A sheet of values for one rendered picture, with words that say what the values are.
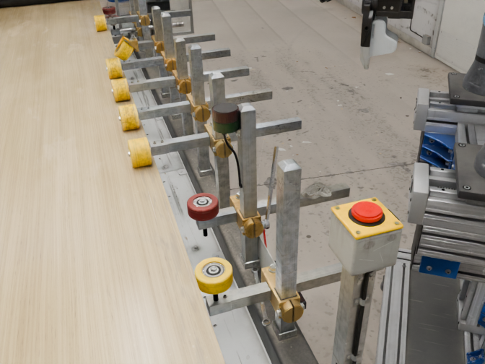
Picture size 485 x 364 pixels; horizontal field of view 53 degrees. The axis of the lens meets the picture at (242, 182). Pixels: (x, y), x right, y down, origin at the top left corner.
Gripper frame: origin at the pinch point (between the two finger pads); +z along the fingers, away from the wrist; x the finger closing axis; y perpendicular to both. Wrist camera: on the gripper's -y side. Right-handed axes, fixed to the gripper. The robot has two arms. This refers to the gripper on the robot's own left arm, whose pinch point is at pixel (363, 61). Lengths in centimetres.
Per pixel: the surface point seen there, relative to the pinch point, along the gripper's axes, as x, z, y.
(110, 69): 75, 37, -104
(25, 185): 0, 42, -86
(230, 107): 6.3, 14.7, -27.8
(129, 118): 36, 36, -73
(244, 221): 5, 45, -25
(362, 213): -33.9, 8.5, 4.5
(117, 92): 55, 37, -89
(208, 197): 8, 41, -35
